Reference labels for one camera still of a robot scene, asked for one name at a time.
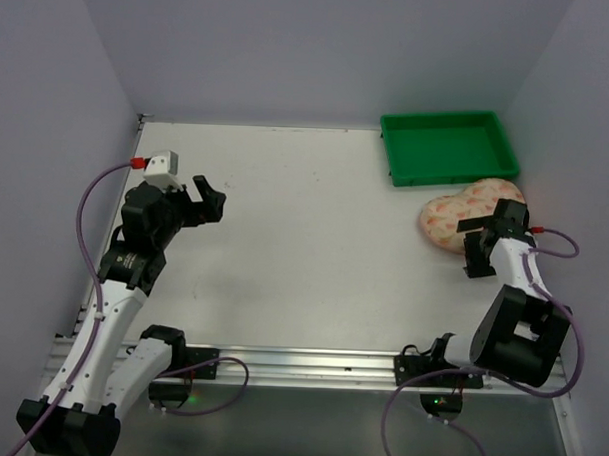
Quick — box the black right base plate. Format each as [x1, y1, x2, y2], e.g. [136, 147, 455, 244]
[393, 345, 484, 389]

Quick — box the aluminium mounting rail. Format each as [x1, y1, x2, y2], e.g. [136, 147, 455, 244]
[41, 334, 574, 401]

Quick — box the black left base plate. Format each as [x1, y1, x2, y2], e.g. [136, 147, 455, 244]
[158, 346, 220, 383]

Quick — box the green plastic tray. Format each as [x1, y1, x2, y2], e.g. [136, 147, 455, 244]
[380, 111, 520, 187]

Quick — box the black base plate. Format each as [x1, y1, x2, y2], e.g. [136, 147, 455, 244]
[158, 346, 220, 383]
[393, 345, 484, 389]

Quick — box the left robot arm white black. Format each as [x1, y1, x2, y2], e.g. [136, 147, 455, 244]
[17, 175, 226, 456]

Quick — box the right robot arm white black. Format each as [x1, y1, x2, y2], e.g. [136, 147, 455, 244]
[430, 199, 570, 392]

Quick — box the floral mesh laundry bag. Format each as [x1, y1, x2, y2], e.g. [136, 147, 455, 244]
[419, 178, 526, 255]

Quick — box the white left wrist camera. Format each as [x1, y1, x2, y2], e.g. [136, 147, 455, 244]
[143, 150, 182, 191]

